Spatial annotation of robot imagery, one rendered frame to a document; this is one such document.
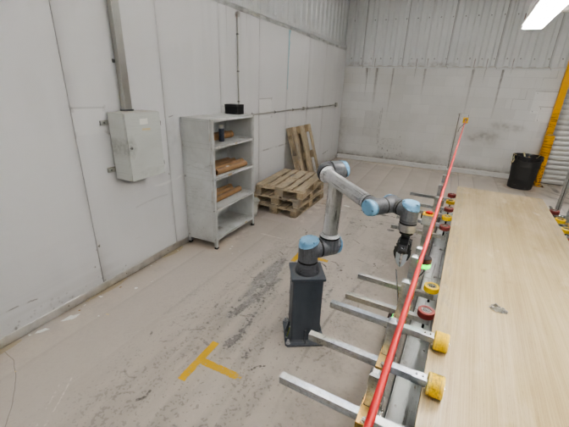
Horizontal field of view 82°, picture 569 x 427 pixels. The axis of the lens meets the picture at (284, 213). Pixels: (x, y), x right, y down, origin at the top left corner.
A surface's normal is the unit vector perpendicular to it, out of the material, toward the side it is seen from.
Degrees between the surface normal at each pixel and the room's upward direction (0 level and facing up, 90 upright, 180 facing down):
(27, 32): 90
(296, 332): 90
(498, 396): 0
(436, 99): 90
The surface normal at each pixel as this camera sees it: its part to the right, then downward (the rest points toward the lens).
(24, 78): 0.90, 0.19
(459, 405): 0.04, -0.93
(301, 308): 0.07, 0.36
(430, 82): -0.44, 0.32
